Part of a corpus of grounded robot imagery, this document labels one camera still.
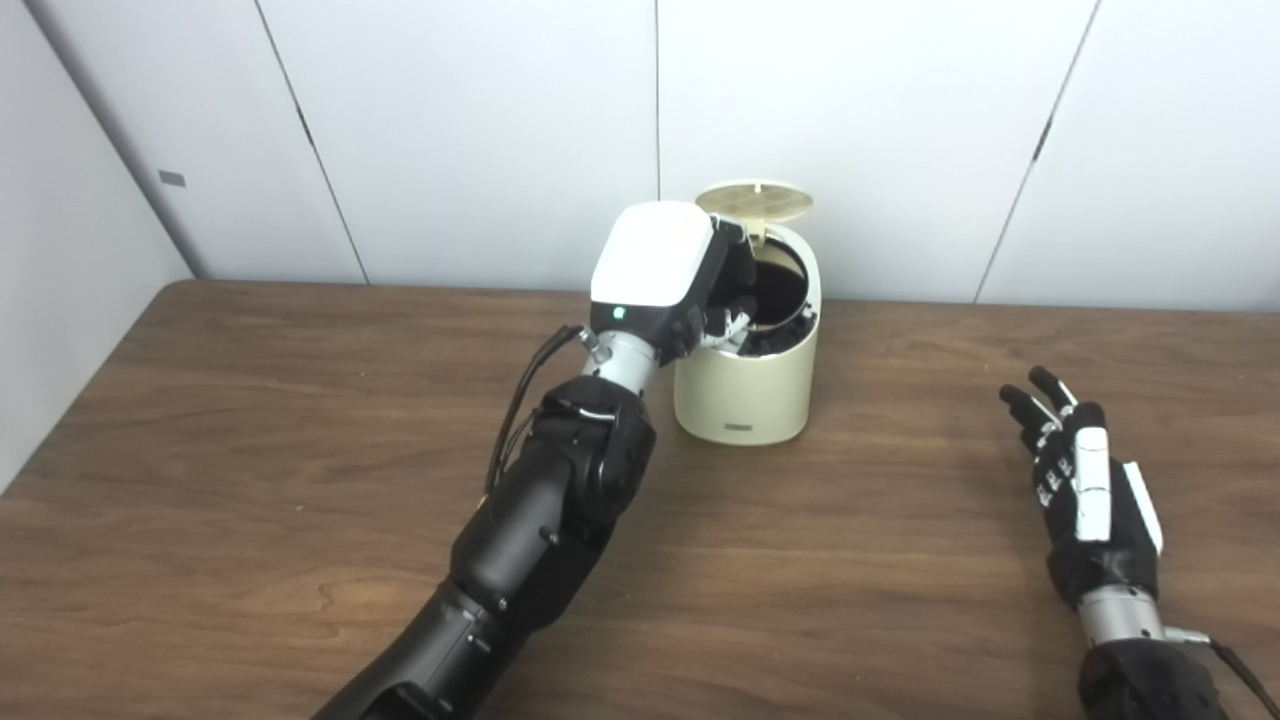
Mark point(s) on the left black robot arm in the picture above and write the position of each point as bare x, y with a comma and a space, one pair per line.
540, 530

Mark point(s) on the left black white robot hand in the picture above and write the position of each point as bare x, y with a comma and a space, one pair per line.
655, 255

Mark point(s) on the black bin liner bag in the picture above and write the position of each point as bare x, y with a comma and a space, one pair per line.
780, 335

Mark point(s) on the cream round bin lid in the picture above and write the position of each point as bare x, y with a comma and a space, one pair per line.
755, 200

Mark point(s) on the cream-colored bin body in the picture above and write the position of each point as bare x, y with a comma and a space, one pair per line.
745, 395

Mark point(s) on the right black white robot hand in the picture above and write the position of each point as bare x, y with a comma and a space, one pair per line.
1095, 520

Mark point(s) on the small grey wall sticker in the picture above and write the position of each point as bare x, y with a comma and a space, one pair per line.
172, 178

